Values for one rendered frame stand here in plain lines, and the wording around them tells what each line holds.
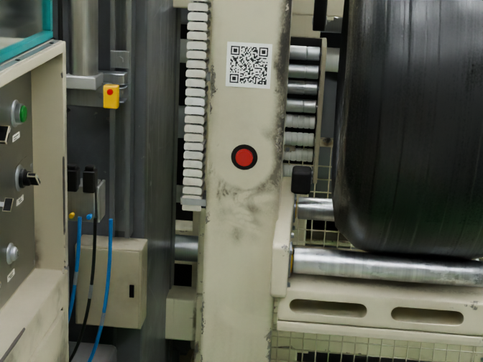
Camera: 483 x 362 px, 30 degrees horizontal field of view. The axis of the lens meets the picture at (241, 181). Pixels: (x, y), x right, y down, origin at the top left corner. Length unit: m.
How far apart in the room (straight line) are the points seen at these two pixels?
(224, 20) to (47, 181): 0.39
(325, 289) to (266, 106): 0.32
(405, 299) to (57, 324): 0.57
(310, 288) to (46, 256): 0.44
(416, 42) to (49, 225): 0.63
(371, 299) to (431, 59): 0.43
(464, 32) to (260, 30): 0.35
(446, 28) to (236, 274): 0.59
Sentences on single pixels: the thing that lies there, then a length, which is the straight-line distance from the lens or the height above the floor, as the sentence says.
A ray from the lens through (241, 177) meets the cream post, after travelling 1.56.
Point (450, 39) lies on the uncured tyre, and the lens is 1.34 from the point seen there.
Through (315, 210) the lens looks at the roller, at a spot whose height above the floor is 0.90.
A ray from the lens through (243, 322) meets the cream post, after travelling 1.66.
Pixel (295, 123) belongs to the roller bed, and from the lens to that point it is 1.95.
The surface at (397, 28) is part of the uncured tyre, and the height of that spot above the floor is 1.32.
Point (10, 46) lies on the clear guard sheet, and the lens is 1.24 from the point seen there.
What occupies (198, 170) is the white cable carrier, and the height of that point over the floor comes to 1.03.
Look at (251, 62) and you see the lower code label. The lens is 1.51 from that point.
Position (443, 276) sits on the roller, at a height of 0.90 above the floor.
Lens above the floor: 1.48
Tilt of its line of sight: 17 degrees down
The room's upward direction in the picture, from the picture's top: 3 degrees clockwise
